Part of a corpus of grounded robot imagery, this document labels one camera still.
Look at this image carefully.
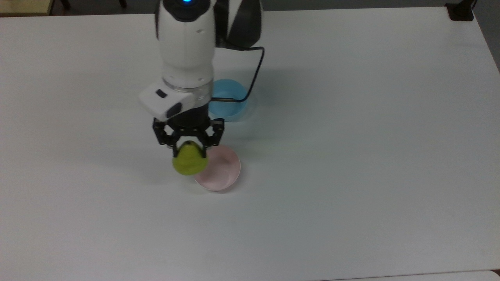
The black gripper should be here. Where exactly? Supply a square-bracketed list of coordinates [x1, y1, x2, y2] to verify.
[152, 105, 225, 159]

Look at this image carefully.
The green pear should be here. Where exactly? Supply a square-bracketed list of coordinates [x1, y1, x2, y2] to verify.
[172, 140, 208, 176]

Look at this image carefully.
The pink bowl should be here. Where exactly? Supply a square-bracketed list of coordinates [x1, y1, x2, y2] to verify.
[193, 145, 241, 192]

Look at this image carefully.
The light blue bowl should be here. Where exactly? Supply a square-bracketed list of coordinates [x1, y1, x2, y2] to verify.
[208, 79, 249, 122]

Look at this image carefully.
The yellowish wooden board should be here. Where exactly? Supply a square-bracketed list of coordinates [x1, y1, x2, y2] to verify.
[0, 0, 54, 17]

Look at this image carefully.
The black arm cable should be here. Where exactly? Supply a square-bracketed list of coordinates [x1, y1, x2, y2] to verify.
[211, 37, 266, 104]

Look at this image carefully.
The black clamp mount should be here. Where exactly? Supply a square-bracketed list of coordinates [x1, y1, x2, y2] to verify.
[445, 0, 478, 21]

